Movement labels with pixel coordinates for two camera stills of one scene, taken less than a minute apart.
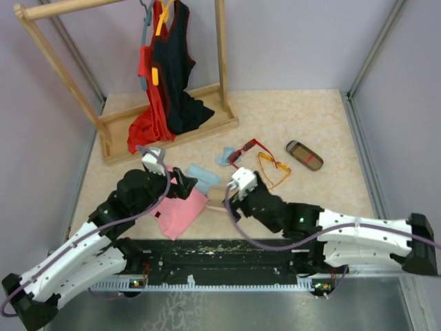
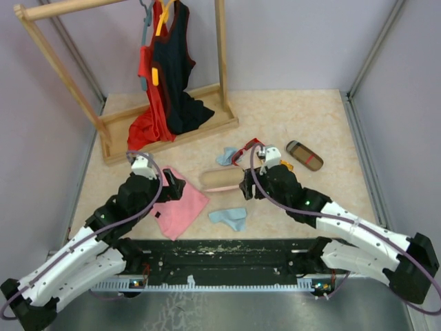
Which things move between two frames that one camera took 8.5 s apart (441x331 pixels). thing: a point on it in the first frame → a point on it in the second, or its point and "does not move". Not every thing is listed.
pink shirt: (173, 214) does not move
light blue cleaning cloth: (205, 179) → (235, 216)
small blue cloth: (224, 159) does not move
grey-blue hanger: (147, 23) does not move
